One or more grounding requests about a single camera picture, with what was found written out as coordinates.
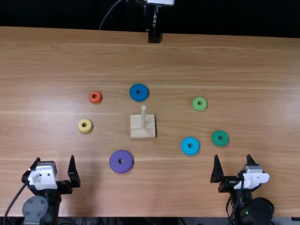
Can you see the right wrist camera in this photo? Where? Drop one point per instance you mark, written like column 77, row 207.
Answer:
column 254, row 177

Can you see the black clamp stand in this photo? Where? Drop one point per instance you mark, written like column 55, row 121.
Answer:
column 154, row 37

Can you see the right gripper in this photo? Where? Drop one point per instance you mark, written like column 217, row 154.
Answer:
column 228, row 183

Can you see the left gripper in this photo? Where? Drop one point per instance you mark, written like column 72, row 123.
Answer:
column 63, row 186

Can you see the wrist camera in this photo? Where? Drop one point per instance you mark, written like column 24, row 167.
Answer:
column 254, row 177
column 43, row 175

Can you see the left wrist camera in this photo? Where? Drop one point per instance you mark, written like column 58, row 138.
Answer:
column 43, row 175

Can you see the grey metal box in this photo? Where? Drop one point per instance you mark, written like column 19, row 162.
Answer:
column 160, row 2

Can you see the wooden peg base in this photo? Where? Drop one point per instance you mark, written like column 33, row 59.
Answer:
column 138, row 131

